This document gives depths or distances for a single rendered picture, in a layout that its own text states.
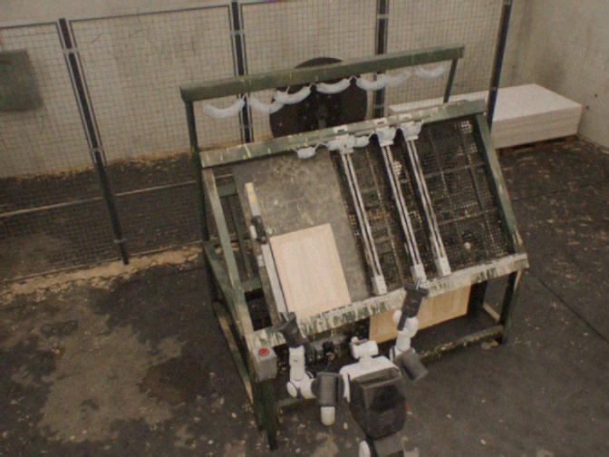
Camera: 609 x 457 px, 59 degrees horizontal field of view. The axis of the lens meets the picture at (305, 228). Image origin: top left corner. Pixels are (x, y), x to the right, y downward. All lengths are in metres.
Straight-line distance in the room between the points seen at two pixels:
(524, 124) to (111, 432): 6.20
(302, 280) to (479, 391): 1.70
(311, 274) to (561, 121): 5.46
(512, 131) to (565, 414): 4.36
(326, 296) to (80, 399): 2.15
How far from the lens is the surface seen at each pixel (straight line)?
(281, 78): 3.90
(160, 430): 4.33
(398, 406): 2.66
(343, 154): 3.82
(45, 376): 5.03
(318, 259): 3.68
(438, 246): 3.99
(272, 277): 3.57
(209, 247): 4.56
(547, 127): 8.28
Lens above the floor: 3.35
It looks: 33 degrees down
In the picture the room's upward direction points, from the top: 2 degrees counter-clockwise
